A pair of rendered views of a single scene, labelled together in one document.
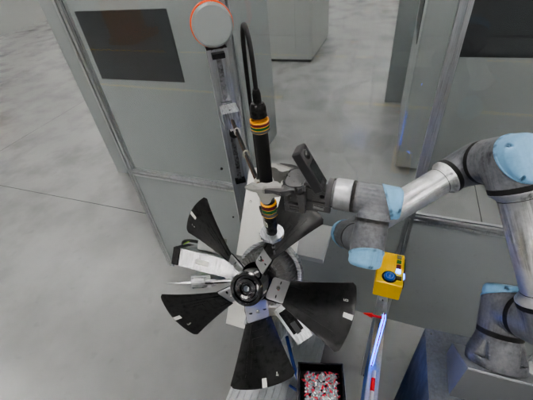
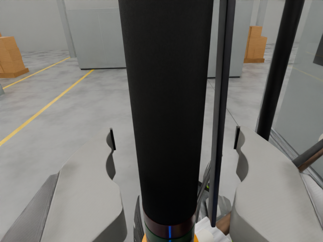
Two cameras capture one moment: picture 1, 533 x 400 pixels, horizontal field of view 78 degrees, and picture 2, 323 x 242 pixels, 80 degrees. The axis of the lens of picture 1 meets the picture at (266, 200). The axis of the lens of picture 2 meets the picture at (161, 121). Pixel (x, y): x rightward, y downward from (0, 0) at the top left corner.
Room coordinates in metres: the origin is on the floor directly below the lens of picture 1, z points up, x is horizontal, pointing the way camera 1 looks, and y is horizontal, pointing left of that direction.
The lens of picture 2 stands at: (0.63, -0.08, 1.74)
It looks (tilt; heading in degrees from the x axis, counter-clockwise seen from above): 29 degrees down; 68
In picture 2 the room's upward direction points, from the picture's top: 2 degrees counter-clockwise
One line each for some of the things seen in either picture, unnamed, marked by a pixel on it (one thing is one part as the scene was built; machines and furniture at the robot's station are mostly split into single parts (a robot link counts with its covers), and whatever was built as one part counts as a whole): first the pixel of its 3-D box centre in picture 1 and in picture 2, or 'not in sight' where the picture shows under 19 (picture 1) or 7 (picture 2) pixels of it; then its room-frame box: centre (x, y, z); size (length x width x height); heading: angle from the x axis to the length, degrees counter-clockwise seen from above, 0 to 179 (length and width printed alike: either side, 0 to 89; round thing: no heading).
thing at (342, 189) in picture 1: (342, 194); not in sight; (0.59, -0.18, 1.65); 0.08 x 0.05 x 0.08; 155
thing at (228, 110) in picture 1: (230, 115); not in sight; (1.28, 0.11, 1.55); 0.10 x 0.07 x 0.08; 10
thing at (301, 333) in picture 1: (296, 317); not in sight; (0.67, -0.06, 0.98); 0.20 x 0.16 x 0.20; 155
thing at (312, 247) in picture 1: (294, 237); not in sight; (1.21, -0.13, 0.84); 0.36 x 0.24 x 0.03; 65
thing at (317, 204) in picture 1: (308, 191); not in sight; (0.62, -0.11, 1.64); 0.12 x 0.08 x 0.09; 65
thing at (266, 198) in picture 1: (264, 194); (99, 201); (0.63, 0.00, 1.65); 0.09 x 0.03 x 0.06; 87
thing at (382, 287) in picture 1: (388, 275); not in sight; (0.79, -0.45, 1.02); 0.16 x 0.10 x 0.11; 155
